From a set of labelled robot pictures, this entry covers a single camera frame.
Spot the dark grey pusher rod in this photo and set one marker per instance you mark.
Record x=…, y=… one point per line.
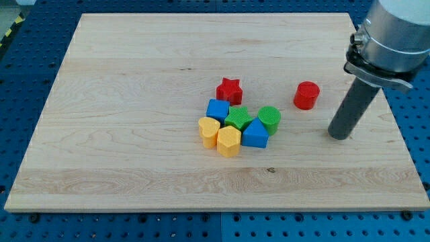
x=355, y=103

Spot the red cylinder block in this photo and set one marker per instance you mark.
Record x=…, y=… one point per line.
x=306, y=95

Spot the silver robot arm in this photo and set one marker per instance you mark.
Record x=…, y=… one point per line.
x=387, y=50

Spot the green cylinder block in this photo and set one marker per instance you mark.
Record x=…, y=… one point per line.
x=270, y=118

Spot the blue triangle block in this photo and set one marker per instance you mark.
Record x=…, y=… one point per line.
x=255, y=135

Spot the green star block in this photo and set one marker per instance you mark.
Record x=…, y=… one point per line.
x=238, y=117

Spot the red star block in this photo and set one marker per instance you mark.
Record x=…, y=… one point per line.
x=230, y=90

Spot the yellow hexagon block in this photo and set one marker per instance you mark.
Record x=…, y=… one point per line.
x=229, y=141

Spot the blue cube block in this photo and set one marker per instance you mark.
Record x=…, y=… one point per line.
x=218, y=109

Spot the yellow heart block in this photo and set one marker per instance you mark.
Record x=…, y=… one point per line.
x=208, y=130

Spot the light wooden board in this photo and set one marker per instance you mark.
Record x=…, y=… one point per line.
x=119, y=129

